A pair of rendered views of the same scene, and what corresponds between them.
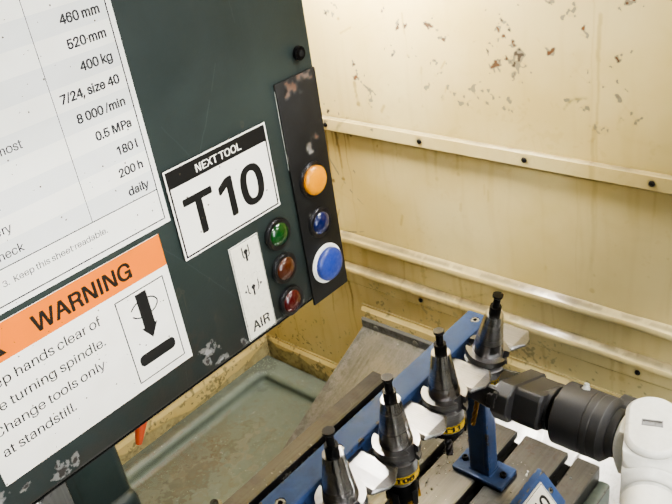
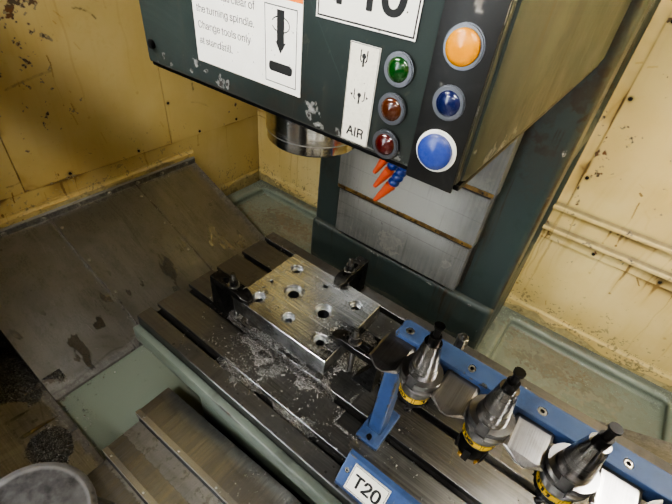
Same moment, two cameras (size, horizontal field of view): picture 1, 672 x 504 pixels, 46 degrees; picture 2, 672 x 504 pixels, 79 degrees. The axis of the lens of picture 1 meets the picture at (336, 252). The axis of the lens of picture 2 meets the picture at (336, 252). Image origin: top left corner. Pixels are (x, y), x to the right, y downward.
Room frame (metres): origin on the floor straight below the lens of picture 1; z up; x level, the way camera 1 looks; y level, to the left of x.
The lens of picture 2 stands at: (0.45, -0.29, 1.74)
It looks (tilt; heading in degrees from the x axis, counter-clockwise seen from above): 40 degrees down; 78
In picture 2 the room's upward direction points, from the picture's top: 7 degrees clockwise
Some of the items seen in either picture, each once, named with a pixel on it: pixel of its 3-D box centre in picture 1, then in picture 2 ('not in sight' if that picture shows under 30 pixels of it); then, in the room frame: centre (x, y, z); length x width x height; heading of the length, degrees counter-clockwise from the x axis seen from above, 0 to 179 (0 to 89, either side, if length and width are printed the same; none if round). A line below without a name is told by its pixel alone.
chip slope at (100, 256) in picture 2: not in sight; (154, 263); (0.06, 0.83, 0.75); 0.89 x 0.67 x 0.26; 45
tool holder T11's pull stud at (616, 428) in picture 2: (439, 341); (608, 435); (0.84, -0.12, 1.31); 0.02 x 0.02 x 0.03
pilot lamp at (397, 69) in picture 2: (278, 234); (398, 69); (0.56, 0.04, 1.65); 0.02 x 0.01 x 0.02; 135
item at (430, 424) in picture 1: (421, 421); (527, 444); (0.80, -0.08, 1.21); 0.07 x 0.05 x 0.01; 45
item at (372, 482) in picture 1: (370, 473); (453, 396); (0.72, 0.00, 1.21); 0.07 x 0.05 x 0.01; 45
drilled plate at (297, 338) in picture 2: not in sight; (308, 307); (0.55, 0.41, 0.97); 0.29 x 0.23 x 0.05; 135
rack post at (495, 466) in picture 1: (480, 406); not in sight; (0.99, -0.19, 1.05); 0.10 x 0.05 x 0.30; 45
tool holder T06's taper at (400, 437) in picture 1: (393, 419); (500, 401); (0.76, -0.04, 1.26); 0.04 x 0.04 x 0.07
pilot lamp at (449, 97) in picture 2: (320, 222); (448, 103); (0.59, 0.01, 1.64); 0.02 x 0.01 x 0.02; 135
